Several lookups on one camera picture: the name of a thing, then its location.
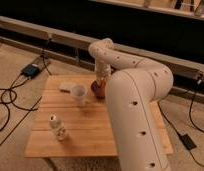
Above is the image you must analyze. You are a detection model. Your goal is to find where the black power strip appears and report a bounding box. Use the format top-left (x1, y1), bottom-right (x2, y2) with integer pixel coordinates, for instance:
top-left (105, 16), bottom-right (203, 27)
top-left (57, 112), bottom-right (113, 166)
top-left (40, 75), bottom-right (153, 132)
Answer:
top-left (21, 64), bottom-right (40, 78)

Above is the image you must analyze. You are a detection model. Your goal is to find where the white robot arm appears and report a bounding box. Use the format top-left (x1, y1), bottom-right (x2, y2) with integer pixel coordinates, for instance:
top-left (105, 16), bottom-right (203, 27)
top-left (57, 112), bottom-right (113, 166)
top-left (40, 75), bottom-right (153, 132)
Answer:
top-left (88, 38), bottom-right (173, 171)

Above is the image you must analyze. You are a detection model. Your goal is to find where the black power adapter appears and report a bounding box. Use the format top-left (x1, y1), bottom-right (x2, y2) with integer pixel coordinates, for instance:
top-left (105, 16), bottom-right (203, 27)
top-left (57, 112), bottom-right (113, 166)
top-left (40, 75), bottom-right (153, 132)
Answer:
top-left (180, 134), bottom-right (196, 150)

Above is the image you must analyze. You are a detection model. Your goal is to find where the black cable right side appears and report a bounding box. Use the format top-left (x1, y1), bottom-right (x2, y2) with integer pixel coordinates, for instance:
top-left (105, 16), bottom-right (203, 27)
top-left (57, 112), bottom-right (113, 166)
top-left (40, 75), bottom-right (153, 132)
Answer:
top-left (157, 75), bottom-right (204, 161)

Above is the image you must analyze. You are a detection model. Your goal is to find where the clear plastic cup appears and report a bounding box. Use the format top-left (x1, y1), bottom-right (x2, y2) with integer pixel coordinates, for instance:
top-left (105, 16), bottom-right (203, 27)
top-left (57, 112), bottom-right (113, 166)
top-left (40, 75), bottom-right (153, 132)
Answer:
top-left (70, 85), bottom-right (87, 107)

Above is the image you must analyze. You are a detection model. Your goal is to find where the black cable on floor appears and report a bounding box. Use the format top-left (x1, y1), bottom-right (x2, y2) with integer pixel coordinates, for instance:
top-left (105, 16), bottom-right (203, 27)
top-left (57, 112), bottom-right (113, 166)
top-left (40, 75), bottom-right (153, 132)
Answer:
top-left (0, 37), bottom-right (53, 153)

